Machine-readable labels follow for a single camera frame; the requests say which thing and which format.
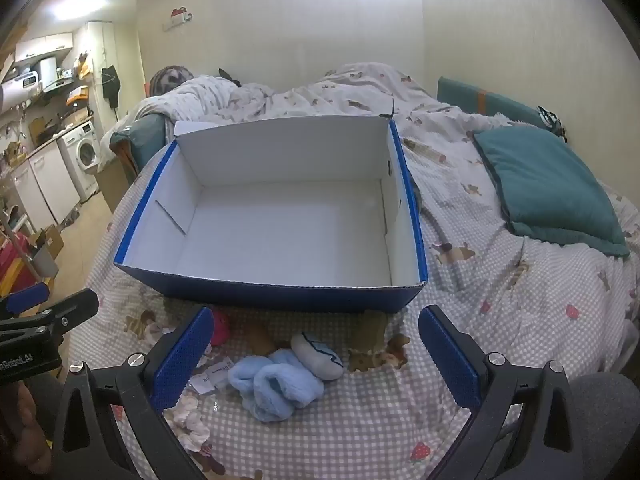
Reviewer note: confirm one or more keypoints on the blue cardboard box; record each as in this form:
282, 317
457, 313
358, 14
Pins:
280, 230

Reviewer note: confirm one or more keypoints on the cardboard box on floor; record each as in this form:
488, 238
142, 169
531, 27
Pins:
47, 250

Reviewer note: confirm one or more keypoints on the white wall cabinet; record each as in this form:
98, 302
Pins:
45, 46

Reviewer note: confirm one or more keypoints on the red pink plastic item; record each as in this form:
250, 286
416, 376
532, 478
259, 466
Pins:
12, 262

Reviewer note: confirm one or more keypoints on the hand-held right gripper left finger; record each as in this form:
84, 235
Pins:
182, 355

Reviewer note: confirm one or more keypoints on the clear plastic packet with label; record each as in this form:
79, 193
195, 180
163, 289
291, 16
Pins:
212, 377

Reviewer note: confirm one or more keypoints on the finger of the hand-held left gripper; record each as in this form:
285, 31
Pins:
30, 297
70, 310

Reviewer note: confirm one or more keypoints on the white sock with blue stripe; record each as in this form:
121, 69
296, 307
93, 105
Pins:
315, 355

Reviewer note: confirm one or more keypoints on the white cylindrical appliance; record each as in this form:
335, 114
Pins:
47, 72

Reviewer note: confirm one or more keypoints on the person's grey trouser leg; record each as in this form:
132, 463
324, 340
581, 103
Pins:
610, 425

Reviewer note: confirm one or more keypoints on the light blue fluffy socks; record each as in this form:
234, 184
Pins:
280, 385

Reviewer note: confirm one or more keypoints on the teal pillow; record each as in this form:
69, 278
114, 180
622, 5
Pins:
545, 185

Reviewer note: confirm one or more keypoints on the teal headboard cushion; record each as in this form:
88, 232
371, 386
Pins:
460, 92

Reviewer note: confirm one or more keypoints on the small black object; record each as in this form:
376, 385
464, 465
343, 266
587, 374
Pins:
230, 76

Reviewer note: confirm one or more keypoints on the printed white duvet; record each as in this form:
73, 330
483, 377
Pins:
300, 97

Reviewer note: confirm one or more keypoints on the white washing machine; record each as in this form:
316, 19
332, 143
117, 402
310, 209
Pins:
82, 150

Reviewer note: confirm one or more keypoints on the pink soft item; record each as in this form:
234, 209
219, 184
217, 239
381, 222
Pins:
220, 327

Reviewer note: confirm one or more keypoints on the wall hook decoration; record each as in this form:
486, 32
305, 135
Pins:
179, 17

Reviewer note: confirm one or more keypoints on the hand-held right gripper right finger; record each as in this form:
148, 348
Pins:
450, 360

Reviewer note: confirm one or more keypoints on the teal bed footboard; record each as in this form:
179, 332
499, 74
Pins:
137, 145

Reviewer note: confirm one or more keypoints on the white water heater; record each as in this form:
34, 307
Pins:
17, 90

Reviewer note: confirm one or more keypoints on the brown sock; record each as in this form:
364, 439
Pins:
262, 337

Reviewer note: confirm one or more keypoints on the striped plush toy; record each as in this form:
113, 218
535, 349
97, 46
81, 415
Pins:
170, 77

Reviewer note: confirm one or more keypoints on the white floor cabinet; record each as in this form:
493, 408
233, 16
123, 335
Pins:
42, 190

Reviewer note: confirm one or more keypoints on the black white patterned cloth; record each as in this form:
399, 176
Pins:
552, 122

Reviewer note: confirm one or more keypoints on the cream lace scrunchie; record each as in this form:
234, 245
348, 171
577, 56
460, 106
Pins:
190, 422

